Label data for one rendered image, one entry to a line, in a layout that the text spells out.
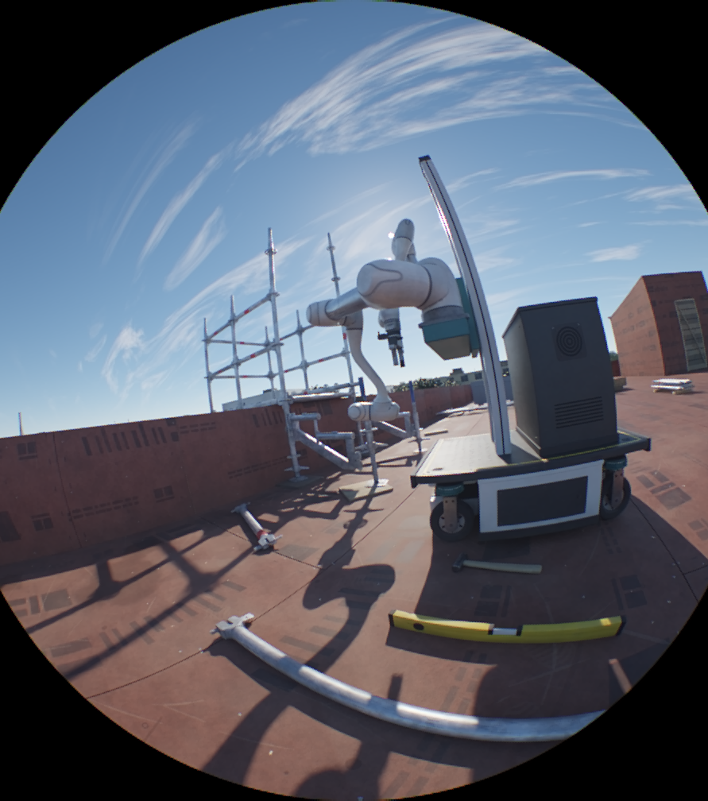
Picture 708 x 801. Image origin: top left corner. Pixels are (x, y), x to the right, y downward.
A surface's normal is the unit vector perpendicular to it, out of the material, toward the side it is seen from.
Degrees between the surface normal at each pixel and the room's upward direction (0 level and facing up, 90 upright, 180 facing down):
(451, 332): 90
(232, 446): 90
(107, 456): 90
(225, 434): 90
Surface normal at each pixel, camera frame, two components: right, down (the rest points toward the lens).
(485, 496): -0.42, 0.05
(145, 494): 0.82, -0.14
